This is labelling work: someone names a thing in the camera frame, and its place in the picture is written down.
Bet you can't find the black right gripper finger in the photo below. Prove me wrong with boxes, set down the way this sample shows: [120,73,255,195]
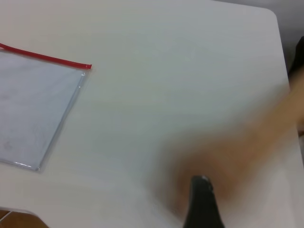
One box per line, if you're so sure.
[183,175,226,228]

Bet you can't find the clear plastic zip bag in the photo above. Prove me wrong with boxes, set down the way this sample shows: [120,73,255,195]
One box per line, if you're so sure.
[0,42,93,172]

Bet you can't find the blurred bare human forearm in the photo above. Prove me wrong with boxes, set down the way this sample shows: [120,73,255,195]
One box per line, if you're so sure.
[237,79,304,167]

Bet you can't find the blurred bare human hand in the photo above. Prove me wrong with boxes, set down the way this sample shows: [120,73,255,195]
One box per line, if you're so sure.
[166,149,242,214]

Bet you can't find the white paper sheets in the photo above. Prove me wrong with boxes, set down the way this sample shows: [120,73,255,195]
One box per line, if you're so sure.
[0,51,84,167]

